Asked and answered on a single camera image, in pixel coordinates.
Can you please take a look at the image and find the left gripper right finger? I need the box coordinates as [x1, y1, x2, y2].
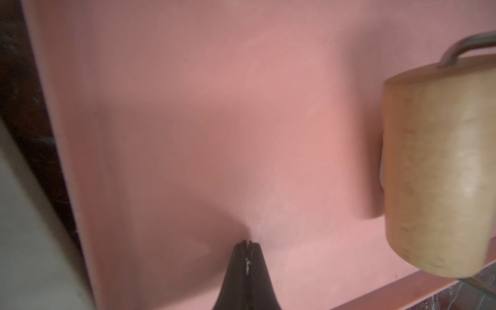
[246, 242, 281, 310]

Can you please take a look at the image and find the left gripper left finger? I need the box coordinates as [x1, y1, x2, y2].
[213, 240, 248, 310]

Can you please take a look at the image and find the wooden dough roller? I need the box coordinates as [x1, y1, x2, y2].
[382, 31, 495, 279]

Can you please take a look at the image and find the white dough piece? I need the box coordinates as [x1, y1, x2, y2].
[379, 146, 385, 190]

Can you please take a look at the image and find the pink rectangular tray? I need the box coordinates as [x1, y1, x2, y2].
[23, 1, 495, 309]

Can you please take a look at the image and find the beige rectangular tray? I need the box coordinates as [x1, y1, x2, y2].
[1, 124, 96, 309]

